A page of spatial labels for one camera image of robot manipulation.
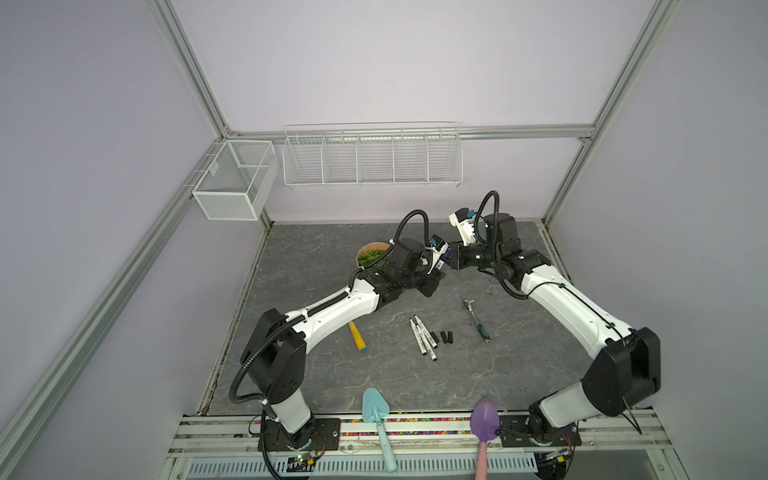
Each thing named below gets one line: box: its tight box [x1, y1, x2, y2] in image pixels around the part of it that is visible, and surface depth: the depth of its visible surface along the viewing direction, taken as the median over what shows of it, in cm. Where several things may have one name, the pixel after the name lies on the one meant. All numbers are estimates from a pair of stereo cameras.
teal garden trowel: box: [362, 387, 398, 473], surface depth 77 cm
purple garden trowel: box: [470, 397, 501, 480], surface depth 77 cm
